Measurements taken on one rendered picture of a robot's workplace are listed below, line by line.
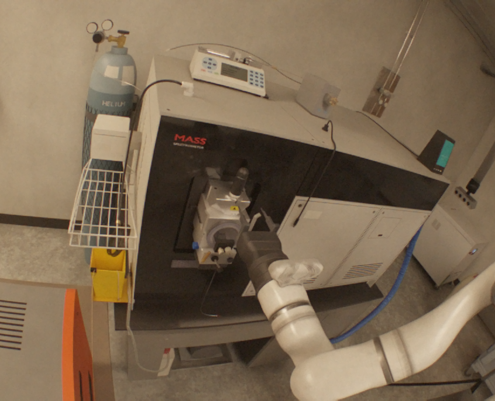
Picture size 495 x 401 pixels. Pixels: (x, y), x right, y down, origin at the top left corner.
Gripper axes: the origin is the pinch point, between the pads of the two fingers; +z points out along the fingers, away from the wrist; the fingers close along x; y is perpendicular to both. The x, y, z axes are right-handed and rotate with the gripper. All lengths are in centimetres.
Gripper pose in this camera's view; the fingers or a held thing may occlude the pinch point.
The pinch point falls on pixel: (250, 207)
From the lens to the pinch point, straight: 57.3
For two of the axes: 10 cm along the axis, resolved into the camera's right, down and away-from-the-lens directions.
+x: 8.9, 0.8, 4.4
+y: -3.3, 7.8, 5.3
